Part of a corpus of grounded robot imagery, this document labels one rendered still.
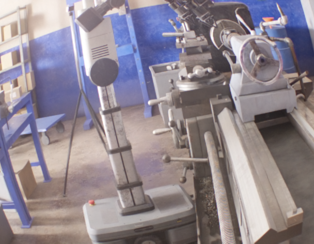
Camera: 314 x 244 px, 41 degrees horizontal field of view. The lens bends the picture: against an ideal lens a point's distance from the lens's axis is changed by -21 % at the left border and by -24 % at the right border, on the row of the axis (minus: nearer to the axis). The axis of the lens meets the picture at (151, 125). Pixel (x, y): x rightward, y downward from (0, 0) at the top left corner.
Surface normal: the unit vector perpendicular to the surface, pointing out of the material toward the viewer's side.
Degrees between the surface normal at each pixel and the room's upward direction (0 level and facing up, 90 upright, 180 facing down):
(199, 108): 90
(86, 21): 90
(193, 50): 90
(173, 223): 90
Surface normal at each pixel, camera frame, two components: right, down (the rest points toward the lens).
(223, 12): -0.03, 0.26
